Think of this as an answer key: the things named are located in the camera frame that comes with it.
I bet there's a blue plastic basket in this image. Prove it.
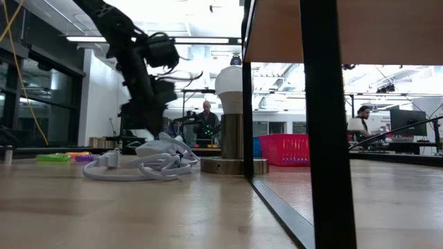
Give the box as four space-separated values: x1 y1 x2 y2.
252 136 263 159

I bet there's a brass lamp with white bulb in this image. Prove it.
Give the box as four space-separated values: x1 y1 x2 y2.
199 65 270 176

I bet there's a small grey post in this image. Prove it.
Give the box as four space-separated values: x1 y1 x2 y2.
2 145 15 165

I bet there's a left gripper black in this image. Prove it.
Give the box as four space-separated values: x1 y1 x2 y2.
119 74 177 138

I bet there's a black metal table frame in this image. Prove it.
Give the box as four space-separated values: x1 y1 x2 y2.
0 126 443 168

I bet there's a person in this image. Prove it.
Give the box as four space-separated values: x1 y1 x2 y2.
192 100 222 146
347 105 373 142

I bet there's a ceiling strip light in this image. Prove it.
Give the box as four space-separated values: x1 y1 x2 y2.
65 36 242 45

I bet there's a white lamp power cord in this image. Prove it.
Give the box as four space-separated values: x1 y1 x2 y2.
82 132 201 183

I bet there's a black computer monitor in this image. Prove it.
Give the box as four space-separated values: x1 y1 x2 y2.
390 109 428 137

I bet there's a black shelf support frame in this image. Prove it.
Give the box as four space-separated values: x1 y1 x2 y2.
241 0 358 249

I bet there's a red plastic basket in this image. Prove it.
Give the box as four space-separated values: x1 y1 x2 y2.
257 133 311 168

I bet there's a raised wooden shelf board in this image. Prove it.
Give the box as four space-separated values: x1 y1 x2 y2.
244 0 443 66

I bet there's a purple coil keychain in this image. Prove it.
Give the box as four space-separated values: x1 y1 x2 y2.
74 154 101 163

